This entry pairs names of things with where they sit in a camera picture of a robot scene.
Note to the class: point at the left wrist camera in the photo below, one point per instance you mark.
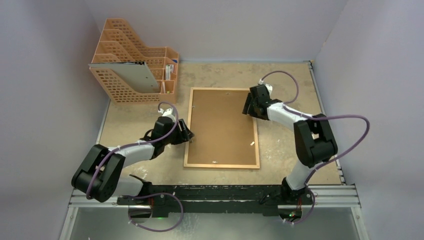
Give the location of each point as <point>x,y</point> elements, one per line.
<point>169,113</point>

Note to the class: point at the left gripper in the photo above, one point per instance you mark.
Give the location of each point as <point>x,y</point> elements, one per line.
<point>184,135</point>

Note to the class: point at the grey folder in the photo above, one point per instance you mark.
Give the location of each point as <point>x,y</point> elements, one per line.
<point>136,74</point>

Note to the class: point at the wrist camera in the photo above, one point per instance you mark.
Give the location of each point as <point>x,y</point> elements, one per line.
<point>268,86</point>
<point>169,113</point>

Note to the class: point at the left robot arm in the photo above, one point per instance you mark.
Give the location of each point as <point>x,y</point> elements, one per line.
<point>99,174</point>

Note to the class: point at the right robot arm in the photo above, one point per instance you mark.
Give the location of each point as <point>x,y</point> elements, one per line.
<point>313,137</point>

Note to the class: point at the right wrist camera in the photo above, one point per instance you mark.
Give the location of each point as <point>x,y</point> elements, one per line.
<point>268,86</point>

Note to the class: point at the wooden picture frame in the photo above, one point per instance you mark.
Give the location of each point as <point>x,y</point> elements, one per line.
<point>222,166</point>

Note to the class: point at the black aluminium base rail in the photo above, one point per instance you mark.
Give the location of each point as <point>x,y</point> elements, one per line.
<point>266,200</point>

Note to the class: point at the orange file organizer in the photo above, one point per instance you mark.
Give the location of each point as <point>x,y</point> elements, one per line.
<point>119,42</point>

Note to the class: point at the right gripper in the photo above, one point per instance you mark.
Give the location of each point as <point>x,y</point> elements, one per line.
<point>251,105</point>

